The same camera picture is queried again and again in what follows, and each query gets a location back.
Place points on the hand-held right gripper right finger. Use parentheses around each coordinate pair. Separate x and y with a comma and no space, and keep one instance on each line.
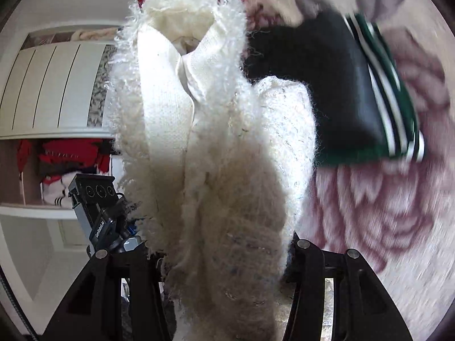
(306,273)

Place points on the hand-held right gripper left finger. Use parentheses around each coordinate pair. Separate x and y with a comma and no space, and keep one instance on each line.
(142,273)

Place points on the white fluffy coat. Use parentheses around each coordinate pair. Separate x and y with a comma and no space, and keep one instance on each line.
(213,184)

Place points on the red clothes pile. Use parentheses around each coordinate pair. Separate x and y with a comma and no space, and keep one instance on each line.
(67,156)

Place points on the white black-striped garment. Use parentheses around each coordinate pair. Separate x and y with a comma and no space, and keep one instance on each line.
(57,191)

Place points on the floral plush blanket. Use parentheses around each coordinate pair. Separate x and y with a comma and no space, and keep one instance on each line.
(373,202)

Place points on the white wardrobe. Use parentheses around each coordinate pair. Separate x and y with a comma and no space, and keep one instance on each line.
(53,85)

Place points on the green and black varsity jacket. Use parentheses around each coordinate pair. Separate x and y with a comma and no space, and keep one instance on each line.
(320,78)

